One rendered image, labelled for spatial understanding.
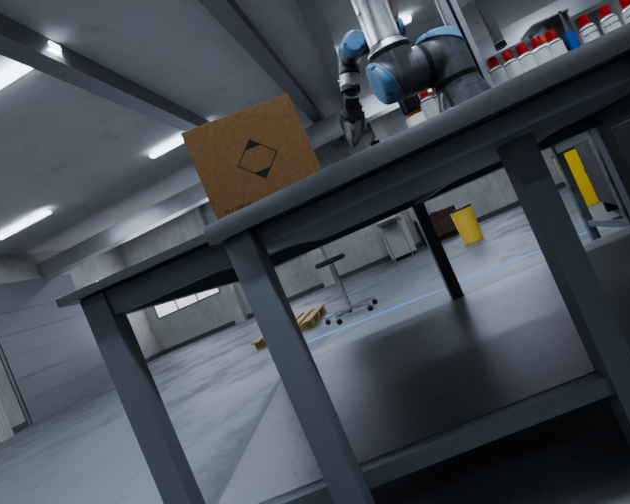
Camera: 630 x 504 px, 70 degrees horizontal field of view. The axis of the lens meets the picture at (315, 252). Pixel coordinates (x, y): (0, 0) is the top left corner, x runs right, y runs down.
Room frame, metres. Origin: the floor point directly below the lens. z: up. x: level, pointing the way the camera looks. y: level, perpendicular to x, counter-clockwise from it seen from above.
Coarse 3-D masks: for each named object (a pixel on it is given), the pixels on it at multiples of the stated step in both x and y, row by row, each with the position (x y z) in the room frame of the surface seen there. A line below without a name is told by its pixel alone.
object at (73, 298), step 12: (624, 96) 1.95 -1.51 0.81; (600, 108) 2.05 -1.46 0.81; (576, 120) 2.16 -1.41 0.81; (192, 240) 0.95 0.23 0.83; (204, 240) 0.95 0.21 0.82; (168, 252) 0.96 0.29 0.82; (180, 252) 0.96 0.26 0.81; (276, 252) 2.32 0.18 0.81; (144, 264) 0.96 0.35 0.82; (156, 264) 0.96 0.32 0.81; (108, 276) 0.97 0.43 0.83; (120, 276) 0.97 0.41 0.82; (132, 276) 0.98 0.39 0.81; (84, 288) 0.97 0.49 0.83; (96, 288) 0.97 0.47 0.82; (108, 288) 1.01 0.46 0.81; (60, 300) 0.98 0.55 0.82; (72, 300) 0.97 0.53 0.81
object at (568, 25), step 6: (564, 18) 1.58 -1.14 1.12; (570, 18) 1.56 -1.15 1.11; (558, 24) 1.62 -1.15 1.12; (564, 24) 1.55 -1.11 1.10; (570, 24) 1.56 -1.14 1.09; (540, 30) 1.61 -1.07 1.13; (546, 30) 1.59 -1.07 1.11; (558, 30) 1.64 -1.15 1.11; (564, 30) 1.61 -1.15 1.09; (570, 30) 1.58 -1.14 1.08; (576, 30) 1.56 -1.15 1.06; (540, 36) 1.63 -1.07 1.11; (558, 36) 1.65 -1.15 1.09; (576, 36) 1.56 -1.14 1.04; (564, 42) 1.64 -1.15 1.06
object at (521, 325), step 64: (576, 128) 2.25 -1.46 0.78; (192, 256) 0.99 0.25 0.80; (576, 256) 0.93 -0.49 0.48; (128, 320) 1.06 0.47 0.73; (448, 320) 1.95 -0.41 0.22; (512, 320) 1.57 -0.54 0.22; (576, 320) 0.97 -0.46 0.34; (128, 384) 1.00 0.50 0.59; (384, 384) 1.48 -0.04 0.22; (448, 384) 1.25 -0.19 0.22; (512, 384) 1.09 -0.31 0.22; (576, 384) 0.96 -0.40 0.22; (256, 448) 1.40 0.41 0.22; (384, 448) 1.04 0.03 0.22; (448, 448) 0.97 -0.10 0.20
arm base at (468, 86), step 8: (464, 72) 1.13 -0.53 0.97; (472, 72) 1.13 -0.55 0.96; (448, 80) 1.14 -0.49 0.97; (456, 80) 1.13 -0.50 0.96; (464, 80) 1.13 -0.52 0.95; (472, 80) 1.12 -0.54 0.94; (480, 80) 1.14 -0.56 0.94; (440, 88) 1.16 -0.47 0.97; (448, 88) 1.14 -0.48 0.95; (456, 88) 1.13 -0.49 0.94; (464, 88) 1.12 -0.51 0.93; (472, 88) 1.12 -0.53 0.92; (480, 88) 1.12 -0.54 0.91; (488, 88) 1.14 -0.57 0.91; (440, 96) 1.17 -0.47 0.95; (448, 96) 1.15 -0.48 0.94; (456, 96) 1.13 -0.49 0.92; (464, 96) 1.12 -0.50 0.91; (472, 96) 1.11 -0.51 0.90; (440, 104) 1.18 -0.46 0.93; (448, 104) 1.16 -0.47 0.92; (456, 104) 1.13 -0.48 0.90; (440, 112) 1.18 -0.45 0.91
